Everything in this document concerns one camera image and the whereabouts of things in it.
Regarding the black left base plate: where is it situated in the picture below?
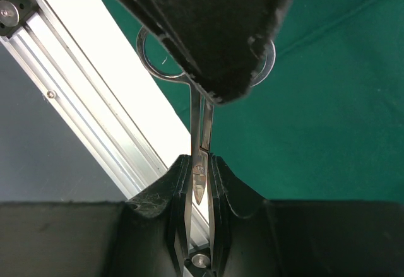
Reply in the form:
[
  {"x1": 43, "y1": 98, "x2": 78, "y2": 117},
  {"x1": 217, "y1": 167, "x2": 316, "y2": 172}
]
[{"x1": 1, "y1": 0, "x2": 39, "y2": 37}]

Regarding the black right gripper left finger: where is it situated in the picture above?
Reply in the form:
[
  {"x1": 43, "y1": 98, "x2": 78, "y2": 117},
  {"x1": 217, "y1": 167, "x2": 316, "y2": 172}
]
[{"x1": 1, "y1": 155, "x2": 192, "y2": 276}]

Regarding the aluminium front rail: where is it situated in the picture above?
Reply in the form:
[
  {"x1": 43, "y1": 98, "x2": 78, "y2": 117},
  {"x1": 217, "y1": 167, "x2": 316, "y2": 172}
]
[{"x1": 0, "y1": 0, "x2": 211, "y2": 256}]

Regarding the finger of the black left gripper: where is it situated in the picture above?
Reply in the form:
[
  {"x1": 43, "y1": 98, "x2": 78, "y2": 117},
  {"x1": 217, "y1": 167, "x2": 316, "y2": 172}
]
[{"x1": 118, "y1": 0, "x2": 293, "y2": 105}]

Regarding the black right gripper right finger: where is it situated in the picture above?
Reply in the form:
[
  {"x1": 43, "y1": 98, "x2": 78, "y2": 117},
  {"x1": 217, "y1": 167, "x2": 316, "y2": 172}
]
[{"x1": 208, "y1": 155, "x2": 403, "y2": 276}]

